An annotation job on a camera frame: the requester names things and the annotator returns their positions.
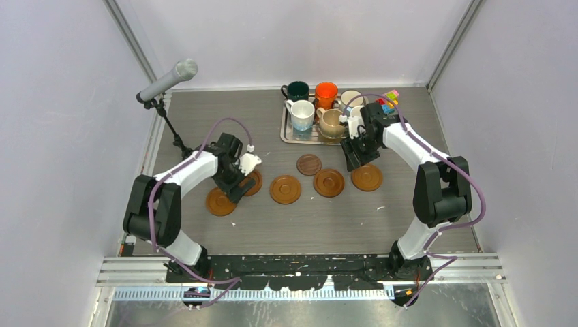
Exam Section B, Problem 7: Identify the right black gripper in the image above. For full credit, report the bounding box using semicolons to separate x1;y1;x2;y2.
340;130;381;172

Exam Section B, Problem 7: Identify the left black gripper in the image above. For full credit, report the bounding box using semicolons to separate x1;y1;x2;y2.
212;158;256;204

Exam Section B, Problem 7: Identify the orange brown coaster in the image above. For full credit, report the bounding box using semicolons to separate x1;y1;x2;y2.
350;164;383;191
205;187;237;217

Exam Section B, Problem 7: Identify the orange brown coaster front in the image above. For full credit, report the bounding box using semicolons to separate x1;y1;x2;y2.
350;164;383;191

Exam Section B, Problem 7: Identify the metal tray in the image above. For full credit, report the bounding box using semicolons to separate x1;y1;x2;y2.
279;105;349;146

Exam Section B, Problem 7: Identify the dark wooden coaster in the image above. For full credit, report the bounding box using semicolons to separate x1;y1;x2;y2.
296;153;322;176

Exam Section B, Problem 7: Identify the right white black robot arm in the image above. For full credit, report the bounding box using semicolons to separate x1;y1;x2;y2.
338;102;472;280

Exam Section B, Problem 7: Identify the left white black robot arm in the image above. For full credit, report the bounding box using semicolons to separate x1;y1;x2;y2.
123;133;262;282

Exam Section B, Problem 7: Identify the light blue mug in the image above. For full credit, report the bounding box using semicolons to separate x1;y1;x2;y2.
350;106;365;134

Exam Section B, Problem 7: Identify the colourful block puzzle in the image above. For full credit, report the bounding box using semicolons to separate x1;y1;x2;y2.
376;89;399;115

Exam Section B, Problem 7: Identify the beige mug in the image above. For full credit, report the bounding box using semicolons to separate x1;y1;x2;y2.
316;108;345;139

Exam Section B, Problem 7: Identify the cream white mug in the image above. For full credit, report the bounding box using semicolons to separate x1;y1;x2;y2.
338;90;365;111

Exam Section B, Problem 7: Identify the orange mug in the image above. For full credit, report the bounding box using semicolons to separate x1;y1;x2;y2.
314;82;339;110

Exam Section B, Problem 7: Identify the white blue mug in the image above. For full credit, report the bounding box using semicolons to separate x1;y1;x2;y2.
284;99;316;131

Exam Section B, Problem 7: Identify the dark green mug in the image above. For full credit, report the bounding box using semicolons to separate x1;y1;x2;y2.
280;81;309;102

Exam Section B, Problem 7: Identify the grey microphone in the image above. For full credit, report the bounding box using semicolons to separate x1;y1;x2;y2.
136;59;198;104

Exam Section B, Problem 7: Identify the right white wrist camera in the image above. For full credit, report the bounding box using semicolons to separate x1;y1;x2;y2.
339;114;364;140

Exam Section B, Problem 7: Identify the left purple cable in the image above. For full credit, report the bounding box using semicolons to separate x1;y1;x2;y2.
147;117;255;309

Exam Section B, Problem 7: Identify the purple cable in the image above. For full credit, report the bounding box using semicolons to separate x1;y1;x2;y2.
147;117;255;309
341;93;486;309

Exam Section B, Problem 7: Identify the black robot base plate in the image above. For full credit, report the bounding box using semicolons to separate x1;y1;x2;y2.
165;255;434;292

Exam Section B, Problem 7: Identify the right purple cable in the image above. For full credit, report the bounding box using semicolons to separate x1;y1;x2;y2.
341;93;486;309

